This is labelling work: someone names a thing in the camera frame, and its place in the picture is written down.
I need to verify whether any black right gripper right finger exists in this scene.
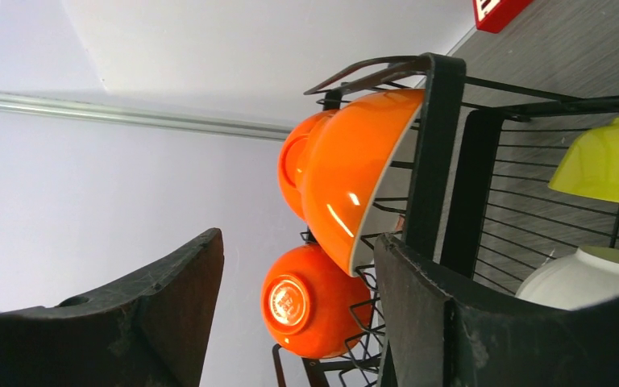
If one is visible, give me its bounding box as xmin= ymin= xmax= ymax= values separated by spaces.
xmin=374 ymin=234 xmax=619 ymax=386

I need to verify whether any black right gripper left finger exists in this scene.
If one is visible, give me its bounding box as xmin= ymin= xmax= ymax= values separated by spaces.
xmin=0 ymin=228 xmax=224 ymax=386

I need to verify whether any orange bowl front left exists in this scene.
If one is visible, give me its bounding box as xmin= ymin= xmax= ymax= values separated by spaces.
xmin=260 ymin=243 xmax=372 ymax=359

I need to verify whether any white ribbed bowl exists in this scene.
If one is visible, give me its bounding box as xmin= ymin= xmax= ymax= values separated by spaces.
xmin=516 ymin=246 xmax=619 ymax=310

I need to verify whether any orange bowl back left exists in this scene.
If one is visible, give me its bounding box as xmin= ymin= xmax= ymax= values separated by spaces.
xmin=276 ymin=109 xmax=338 ymax=220

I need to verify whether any yellow-green bowl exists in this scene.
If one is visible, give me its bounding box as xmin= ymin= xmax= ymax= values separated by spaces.
xmin=548 ymin=117 xmax=619 ymax=203

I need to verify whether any red box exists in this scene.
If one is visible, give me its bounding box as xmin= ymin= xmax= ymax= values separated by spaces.
xmin=472 ymin=0 xmax=533 ymax=34

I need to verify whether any black wire dish rack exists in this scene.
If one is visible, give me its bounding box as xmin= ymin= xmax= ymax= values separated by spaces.
xmin=302 ymin=53 xmax=619 ymax=386

